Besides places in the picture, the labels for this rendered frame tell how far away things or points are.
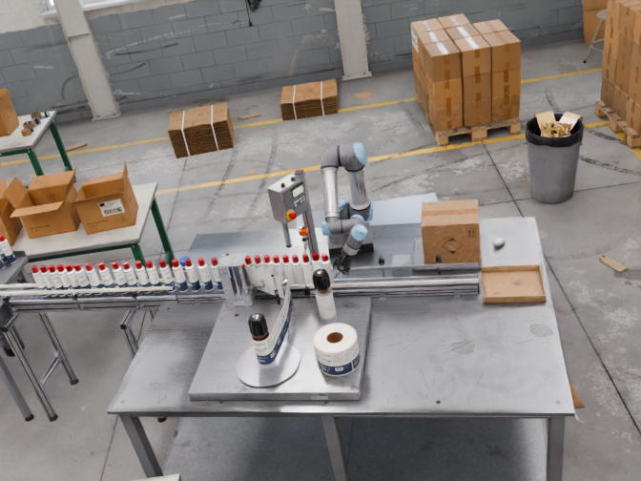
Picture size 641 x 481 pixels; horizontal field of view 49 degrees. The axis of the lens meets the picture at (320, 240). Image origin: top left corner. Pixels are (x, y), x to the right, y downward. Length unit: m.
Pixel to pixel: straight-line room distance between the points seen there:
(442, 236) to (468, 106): 3.30
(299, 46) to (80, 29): 2.60
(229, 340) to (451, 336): 1.10
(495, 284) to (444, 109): 3.36
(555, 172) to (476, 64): 1.48
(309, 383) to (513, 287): 1.19
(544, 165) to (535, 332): 2.55
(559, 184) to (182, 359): 3.46
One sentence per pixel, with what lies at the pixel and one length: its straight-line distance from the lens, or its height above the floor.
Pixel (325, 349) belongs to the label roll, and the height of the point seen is 1.02.
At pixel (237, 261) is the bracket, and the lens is 3.64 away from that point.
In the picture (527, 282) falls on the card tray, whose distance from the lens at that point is 3.76.
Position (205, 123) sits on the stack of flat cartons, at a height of 0.32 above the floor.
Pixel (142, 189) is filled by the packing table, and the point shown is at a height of 0.78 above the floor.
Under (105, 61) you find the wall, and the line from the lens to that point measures 9.20.
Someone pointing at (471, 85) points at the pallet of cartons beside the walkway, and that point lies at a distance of 6.83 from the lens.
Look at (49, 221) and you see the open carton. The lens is 5.19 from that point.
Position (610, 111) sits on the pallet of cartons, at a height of 0.14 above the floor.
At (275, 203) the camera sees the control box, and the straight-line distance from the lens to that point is 3.55.
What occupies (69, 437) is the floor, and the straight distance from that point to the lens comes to 4.77.
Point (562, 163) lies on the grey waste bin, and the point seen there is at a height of 0.38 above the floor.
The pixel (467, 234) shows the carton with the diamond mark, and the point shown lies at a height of 1.05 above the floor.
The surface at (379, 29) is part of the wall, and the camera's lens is 8.87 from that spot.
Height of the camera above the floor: 3.14
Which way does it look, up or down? 33 degrees down
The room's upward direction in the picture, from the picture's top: 10 degrees counter-clockwise
